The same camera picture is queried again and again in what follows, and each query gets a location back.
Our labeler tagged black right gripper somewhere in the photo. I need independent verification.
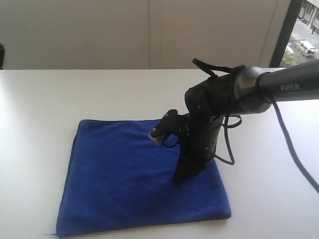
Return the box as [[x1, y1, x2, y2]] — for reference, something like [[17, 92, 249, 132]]
[[172, 114, 222, 186]]

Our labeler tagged blue microfibre towel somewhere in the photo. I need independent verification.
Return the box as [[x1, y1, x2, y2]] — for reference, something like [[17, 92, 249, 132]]
[[54, 119, 232, 238]]

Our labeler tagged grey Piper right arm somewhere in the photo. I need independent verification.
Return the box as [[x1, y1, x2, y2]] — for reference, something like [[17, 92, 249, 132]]
[[173, 59, 319, 185]]

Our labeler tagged white van outside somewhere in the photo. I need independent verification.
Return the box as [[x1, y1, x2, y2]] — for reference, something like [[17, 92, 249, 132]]
[[297, 40, 319, 57]]

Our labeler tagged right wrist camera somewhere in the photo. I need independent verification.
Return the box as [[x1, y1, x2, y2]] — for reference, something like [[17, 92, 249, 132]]
[[149, 109, 187, 148]]

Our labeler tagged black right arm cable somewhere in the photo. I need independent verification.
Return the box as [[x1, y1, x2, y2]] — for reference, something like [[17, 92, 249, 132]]
[[161, 57, 319, 194]]

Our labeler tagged dark window frame post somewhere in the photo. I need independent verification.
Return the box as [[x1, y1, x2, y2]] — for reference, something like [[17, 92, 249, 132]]
[[269, 0, 303, 68]]

